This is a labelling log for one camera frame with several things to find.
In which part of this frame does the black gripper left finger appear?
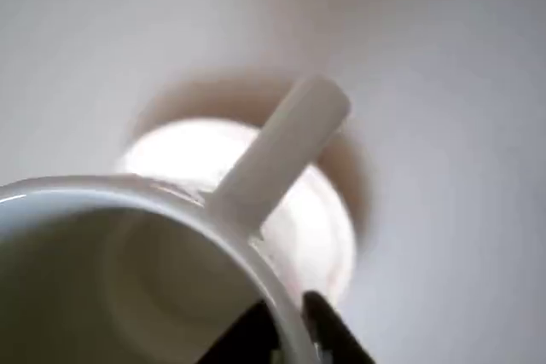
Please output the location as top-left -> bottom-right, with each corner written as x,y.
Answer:
200,298 -> 285,364

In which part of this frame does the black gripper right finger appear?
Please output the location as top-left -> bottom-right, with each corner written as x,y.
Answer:
300,290 -> 379,364

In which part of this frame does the white patterned mug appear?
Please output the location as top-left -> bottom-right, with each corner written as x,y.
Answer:
0,76 -> 357,364

